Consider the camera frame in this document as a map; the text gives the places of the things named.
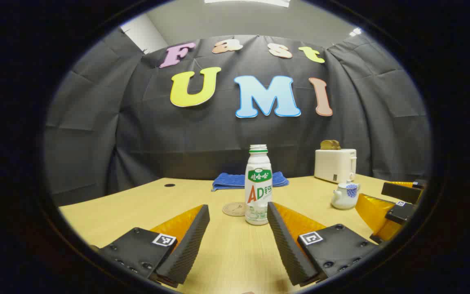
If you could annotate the white toaster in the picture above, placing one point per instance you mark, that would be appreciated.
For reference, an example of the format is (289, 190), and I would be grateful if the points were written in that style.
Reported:
(335, 165)

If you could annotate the folded blue towel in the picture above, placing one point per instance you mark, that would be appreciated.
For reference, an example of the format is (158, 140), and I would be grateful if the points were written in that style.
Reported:
(229, 181)

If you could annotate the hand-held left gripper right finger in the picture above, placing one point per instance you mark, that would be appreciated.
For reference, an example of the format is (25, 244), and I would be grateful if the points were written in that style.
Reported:
(286, 245)

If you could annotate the round wooden coaster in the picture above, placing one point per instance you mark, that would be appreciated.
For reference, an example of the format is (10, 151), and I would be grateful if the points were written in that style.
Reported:
(233, 209)

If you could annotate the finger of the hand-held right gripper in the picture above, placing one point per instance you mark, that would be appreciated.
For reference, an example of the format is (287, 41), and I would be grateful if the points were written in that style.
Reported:
(400, 212)
(400, 190)

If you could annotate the ceiling light panel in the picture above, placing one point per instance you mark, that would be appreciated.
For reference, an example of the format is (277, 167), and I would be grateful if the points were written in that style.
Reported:
(355, 31)
(247, 2)

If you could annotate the white plastic water bottle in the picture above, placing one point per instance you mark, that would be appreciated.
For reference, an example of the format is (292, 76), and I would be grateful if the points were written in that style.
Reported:
(258, 183)

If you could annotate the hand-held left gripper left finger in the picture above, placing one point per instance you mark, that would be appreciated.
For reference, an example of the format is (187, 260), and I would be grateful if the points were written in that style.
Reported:
(190, 245)

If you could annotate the brown toast slice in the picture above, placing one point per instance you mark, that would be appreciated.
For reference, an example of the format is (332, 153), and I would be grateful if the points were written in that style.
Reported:
(325, 145)
(336, 145)

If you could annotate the white blue-flower teacup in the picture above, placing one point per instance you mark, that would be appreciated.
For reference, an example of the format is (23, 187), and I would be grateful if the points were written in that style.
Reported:
(343, 199)

